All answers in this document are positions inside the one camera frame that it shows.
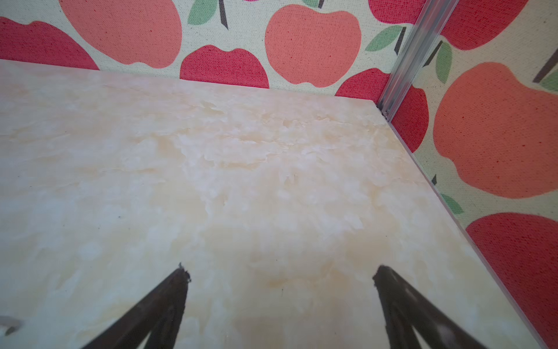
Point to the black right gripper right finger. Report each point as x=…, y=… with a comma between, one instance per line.
x=409, y=315

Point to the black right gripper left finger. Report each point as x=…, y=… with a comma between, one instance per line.
x=154, y=322

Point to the aluminium right rear frame post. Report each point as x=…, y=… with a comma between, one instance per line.
x=414, y=54

